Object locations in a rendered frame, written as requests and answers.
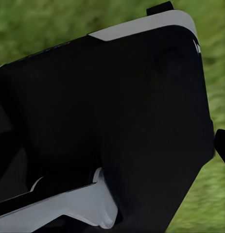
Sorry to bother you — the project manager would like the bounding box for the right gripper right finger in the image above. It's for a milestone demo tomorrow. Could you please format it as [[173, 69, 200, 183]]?
[[213, 129, 225, 162]]

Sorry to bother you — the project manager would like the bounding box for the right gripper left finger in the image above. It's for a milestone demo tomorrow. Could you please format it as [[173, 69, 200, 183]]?
[[0, 129, 21, 180]]

